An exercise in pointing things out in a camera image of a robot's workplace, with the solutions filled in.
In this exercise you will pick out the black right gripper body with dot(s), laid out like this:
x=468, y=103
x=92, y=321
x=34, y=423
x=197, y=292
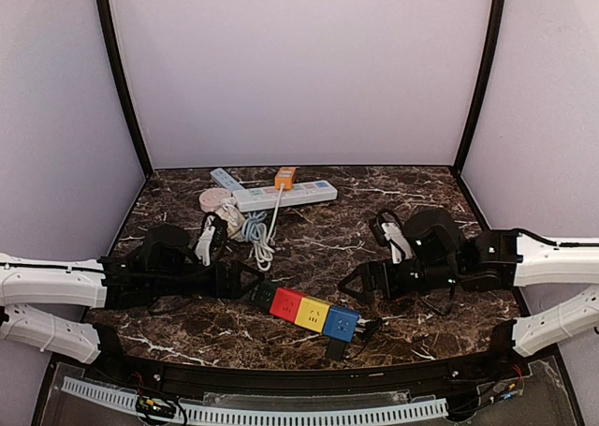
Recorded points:
x=379, y=281

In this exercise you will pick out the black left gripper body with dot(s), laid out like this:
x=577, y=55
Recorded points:
x=224, y=282

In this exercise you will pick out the dark green cube socket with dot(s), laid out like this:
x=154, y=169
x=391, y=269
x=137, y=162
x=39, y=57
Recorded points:
x=263, y=295

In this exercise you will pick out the blue cube socket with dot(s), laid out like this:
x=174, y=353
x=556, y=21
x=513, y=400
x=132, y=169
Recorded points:
x=341, y=324

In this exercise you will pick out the red cube socket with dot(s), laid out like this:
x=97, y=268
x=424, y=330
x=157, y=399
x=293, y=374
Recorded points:
x=286, y=303

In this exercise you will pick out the yellow cube socket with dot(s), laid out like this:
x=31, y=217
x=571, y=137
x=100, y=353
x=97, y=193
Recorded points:
x=312, y=314

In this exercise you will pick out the light green plug adapter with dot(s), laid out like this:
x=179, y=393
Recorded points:
x=336, y=349

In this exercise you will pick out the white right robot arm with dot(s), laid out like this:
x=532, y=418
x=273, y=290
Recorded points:
x=540, y=261

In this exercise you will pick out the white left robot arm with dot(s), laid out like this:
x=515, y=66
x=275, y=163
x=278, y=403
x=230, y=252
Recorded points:
x=28, y=283

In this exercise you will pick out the beige cube socket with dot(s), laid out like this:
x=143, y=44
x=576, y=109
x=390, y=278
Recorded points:
x=233, y=218

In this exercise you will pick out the pink round socket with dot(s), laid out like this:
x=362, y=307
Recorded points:
x=210, y=200

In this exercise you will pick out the orange plug adapter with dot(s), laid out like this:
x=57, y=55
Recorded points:
x=285, y=178

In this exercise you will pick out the long white power strip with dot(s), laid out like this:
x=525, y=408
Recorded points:
x=268, y=197

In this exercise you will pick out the small blue-white power strip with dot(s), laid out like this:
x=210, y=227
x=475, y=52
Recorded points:
x=225, y=180

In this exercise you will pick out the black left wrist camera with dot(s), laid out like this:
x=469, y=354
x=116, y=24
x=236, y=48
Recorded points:
x=164, y=248

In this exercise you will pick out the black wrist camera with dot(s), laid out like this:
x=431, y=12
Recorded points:
x=433, y=235
x=164, y=248

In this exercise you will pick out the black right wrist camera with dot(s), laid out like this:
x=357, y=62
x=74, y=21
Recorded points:
x=433, y=235

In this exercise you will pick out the black front rail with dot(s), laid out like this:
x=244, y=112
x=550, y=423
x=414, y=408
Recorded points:
x=271, y=358

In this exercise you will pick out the white slotted cable duct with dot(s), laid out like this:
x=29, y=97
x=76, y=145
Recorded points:
x=230, y=411

